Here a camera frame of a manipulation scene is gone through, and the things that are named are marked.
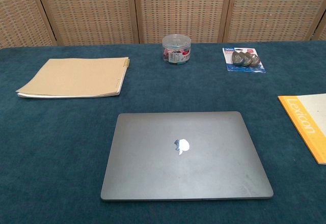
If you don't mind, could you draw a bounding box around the silver laptop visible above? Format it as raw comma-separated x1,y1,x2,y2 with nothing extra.
100,111,274,201

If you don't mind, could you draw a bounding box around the clear jar of binder clips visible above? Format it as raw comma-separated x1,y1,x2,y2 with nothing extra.
162,35,192,66

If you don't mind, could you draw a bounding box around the tan spiral notebook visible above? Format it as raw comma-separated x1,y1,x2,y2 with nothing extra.
15,58,131,99

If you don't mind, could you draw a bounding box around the correction tape blister pack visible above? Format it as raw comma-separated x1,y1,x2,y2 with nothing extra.
222,47,266,73

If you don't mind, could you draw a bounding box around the woven folding screen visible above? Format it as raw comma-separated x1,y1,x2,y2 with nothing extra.
0,0,326,49

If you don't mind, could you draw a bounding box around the orange Lexicon notepad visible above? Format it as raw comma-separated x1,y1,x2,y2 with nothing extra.
277,93,326,165

